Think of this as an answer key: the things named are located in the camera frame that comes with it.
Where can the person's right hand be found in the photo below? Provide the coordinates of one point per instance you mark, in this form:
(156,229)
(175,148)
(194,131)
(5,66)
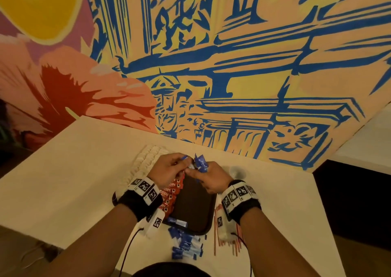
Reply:
(214,179)

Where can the person's left hand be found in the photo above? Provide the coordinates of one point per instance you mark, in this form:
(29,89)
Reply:
(166,171)

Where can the pile of blue Equal sachets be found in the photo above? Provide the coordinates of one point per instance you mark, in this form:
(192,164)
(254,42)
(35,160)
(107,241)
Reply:
(200,162)

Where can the row of red Nescafe sachets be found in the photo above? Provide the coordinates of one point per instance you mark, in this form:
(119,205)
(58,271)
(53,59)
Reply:
(171,195)

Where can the row of tea bags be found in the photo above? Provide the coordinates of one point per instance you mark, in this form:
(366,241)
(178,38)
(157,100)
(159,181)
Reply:
(142,160)

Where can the dark brown tray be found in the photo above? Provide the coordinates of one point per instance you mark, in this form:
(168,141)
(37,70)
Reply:
(195,206)

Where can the bundle of red stir sticks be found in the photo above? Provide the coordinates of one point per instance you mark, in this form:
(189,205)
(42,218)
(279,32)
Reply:
(237,244)

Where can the person's right forearm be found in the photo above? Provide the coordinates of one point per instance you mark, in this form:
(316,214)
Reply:
(278,246)

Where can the person's left forearm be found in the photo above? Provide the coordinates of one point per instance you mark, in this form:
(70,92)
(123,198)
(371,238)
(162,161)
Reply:
(98,243)

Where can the small white cup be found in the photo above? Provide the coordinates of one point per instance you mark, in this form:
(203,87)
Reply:
(236,172)

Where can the black right wristband with markers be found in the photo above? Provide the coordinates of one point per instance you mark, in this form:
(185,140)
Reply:
(239,201)

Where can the black wristband with markers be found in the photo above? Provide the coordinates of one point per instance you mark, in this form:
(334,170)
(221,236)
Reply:
(139,199)
(239,201)

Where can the black left wristband with markers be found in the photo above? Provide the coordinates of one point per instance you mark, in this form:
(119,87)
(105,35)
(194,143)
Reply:
(139,199)

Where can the black clothing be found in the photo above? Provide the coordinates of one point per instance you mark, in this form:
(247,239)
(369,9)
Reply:
(171,270)

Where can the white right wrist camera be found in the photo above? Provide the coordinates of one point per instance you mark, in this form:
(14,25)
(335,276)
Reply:
(223,223)

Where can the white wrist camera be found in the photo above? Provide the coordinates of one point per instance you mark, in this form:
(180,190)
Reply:
(223,223)
(155,222)

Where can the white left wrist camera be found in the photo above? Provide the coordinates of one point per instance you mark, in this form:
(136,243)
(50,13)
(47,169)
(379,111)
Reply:
(155,222)

